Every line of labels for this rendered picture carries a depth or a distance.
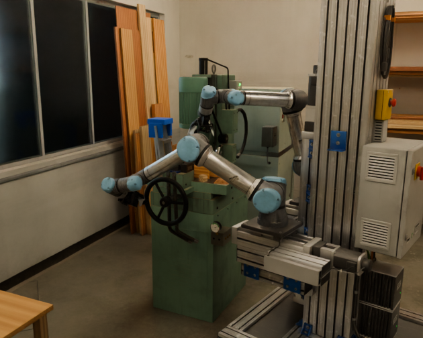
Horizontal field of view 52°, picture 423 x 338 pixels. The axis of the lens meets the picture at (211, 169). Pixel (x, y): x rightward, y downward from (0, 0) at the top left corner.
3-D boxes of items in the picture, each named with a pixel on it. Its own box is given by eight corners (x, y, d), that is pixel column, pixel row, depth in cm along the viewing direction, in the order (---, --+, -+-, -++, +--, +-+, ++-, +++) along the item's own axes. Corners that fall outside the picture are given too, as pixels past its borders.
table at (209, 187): (129, 187, 269) (129, 177, 268) (156, 176, 296) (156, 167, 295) (219, 200, 244) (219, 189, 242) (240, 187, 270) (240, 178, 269)
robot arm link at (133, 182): (144, 172, 223) (125, 174, 227) (133, 176, 213) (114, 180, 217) (147, 186, 224) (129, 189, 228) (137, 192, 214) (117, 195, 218)
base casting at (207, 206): (150, 204, 277) (149, 191, 275) (192, 184, 328) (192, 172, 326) (213, 215, 258) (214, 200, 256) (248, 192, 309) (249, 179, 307)
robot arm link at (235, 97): (315, 112, 235) (229, 109, 219) (305, 110, 245) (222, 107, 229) (317, 90, 232) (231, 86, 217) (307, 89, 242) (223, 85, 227)
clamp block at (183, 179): (162, 186, 259) (161, 172, 257) (173, 182, 271) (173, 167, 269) (183, 190, 252) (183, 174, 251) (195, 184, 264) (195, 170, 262)
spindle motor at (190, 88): (174, 128, 267) (173, 76, 261) (187, 125, 283) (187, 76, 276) (199, 130, 260) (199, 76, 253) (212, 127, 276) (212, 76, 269)
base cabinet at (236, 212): (152, 307, 292) (149, 205, 277) (192, 272, 343) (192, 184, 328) (212, 323, 273) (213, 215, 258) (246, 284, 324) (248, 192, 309)
